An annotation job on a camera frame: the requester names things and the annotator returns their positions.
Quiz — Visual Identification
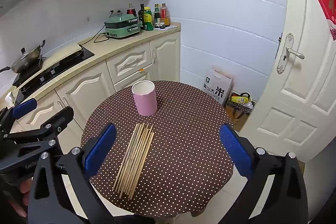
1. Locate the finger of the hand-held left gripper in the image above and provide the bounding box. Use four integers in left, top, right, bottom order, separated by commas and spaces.
0, 106, 74, 161
0, 98, 38, 136

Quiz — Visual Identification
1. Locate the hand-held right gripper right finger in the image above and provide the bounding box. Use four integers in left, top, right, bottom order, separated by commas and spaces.
219, 124, 309, 224

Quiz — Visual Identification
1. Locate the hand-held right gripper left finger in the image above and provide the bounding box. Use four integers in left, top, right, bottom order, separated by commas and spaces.
28, 123, 117, 224

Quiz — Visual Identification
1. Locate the bunch of wooden chopsticks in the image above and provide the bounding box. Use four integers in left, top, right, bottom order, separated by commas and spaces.
112, 123, 155, 200

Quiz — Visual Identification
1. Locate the pink cup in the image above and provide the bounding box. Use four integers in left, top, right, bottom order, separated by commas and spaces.
132, 80, 158, 117

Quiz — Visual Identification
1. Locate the person's left hand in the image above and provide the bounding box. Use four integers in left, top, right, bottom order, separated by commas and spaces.
13, 178, 33, 218

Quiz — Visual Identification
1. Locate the cream arched cabinet door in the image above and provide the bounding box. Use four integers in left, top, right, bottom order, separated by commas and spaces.
55, 61, 117, 123
16, 91, 70, 135

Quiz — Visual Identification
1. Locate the black patterned tote bag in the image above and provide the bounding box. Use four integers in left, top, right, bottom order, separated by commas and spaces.
226, 93, 256, 119

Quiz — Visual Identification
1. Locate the metal wok with lid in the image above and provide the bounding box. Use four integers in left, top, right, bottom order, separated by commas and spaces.
0, 40, 47, 74

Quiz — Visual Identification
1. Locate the brown polka dot tablecloth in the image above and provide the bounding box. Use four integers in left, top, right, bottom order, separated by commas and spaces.
80, 80, 235, 218

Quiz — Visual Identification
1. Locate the cream kitchen base cabinet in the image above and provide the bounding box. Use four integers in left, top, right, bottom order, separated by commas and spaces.
0, 30, 181, 140

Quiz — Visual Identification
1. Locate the white rice bag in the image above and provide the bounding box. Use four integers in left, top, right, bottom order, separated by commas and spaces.
203, 66, 234, 106

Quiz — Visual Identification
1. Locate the black gas stove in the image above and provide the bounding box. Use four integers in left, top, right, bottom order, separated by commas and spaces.
12, 46, 95, 98

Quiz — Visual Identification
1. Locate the cream cabinet drawer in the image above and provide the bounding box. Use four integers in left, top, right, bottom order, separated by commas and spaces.
106, 43, 153, 84
113, 65, 155, 92

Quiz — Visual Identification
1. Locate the beige kitchen countertop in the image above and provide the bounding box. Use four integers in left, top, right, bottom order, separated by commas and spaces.
0, 22, 181, 122

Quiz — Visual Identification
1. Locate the green electric grill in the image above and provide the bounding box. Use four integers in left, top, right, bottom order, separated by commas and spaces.
104, 14, 141, 40

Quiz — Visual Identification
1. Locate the narrow cream cabinet door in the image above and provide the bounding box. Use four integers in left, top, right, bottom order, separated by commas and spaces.
150, 32, 181, 83

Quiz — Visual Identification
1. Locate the dark green oil bottle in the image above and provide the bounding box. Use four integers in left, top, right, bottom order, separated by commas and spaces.
138, 4, 146, 30

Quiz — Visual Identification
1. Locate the green bottle yellow cap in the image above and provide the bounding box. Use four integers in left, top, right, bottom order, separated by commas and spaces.
144, 7, 153, 31

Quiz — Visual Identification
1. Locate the dark sauce bottle green cap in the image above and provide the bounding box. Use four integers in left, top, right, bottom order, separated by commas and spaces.
154, 4, 161, 28

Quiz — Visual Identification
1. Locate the orange sauce bottle red label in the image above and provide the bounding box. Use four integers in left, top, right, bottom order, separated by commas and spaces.
161, 3, 170, 27

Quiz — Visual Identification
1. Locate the white panel door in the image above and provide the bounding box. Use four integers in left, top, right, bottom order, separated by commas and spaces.
241, 0, 336, 164

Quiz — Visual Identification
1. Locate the red paper door decoration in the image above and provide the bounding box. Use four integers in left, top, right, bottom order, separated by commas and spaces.
311, 0, 336, 42

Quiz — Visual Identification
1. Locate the black power cable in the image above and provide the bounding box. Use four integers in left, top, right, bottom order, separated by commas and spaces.
78, 24, 109, 46

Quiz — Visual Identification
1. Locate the silver door handle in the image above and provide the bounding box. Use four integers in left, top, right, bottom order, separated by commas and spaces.
277, 33, 305, 74

